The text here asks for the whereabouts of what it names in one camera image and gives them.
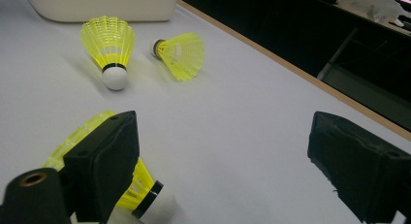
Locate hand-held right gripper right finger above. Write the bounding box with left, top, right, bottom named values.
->
left=307, top=111, right=411, bottom=224

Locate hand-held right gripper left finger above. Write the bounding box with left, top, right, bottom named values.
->
left=62, top=111, right=141, bottom=224

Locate grey metal stand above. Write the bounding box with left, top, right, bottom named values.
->
left=317, top=26, right=361, bottom=81

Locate white plastic storage bin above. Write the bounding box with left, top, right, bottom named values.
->
left=23, top=0, right=179, bottom=23

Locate white crumpled sheet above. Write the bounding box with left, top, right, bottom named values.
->
left=335, top=0, right=411, bottom=28

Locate yellow plastic shuttlecock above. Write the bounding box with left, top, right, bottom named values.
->
left=150, top=32, right=206, bottom=82
left=79, top=15, right=137, bottom=91
left=42, top=110, right=178, bottom=224

